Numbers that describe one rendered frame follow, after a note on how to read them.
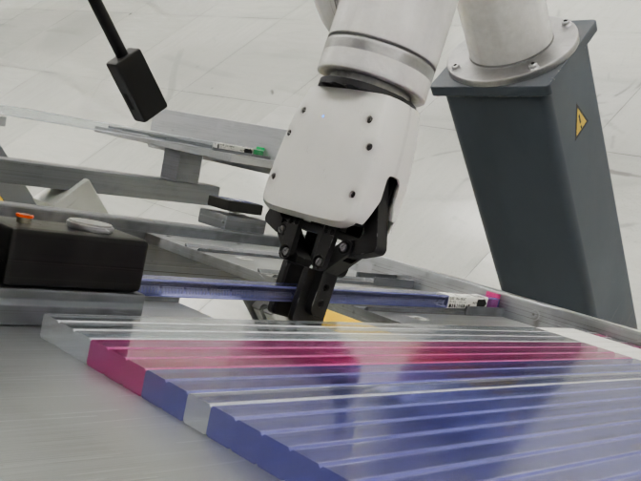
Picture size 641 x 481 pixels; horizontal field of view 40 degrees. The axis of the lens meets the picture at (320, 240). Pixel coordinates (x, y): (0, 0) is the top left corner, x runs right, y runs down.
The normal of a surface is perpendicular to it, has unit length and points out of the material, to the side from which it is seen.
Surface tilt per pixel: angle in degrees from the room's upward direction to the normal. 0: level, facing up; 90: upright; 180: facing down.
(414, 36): 76
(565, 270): 90
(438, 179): 0
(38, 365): 43
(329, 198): 37
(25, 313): 90
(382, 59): 58
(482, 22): 90
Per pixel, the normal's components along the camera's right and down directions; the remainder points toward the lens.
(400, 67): 0.37, 0.09
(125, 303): 0.69, 0.20
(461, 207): -0.33, -0.77
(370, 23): -0.31, -0.14
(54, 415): 0.20, -0.98
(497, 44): -0.36, 0.63
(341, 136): -0.65, -0.24
